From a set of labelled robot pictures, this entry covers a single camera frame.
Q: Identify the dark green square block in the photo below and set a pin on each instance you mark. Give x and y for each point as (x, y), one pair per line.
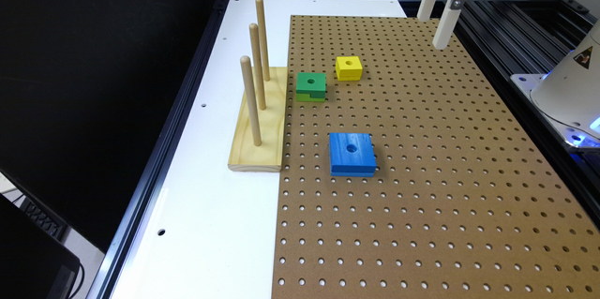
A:
(313, 84)

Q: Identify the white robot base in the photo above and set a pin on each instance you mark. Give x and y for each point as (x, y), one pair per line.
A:
(568, 96)

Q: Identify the yellow square block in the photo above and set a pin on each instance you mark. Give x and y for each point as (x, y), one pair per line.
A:
(348, 68)

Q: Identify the light green block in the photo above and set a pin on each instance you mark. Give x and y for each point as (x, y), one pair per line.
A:
(305, 97)

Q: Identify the blue square block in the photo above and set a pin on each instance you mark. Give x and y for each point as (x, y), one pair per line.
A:
(351, 154)

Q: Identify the rear wooden peg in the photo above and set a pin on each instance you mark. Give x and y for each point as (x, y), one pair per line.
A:
(263, 39)

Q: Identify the wooden peg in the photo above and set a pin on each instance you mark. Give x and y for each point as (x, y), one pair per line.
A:
(251, 100)
(263, 39)
(258, 69)

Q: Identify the middle wooden peg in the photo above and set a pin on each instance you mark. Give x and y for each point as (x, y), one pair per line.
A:
(258, 69)

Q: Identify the front wooden peg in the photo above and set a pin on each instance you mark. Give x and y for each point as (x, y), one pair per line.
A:
(251, 100)

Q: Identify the wooden peg base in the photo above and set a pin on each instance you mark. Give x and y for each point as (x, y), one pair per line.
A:
(244, 155)

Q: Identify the black keyboard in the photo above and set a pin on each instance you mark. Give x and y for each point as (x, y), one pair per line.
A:
(48, 222)

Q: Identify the black monitor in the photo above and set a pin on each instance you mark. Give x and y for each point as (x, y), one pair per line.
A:
(33, 265)

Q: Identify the black aluminium table frame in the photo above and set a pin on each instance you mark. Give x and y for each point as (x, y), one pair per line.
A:
(196, 229)

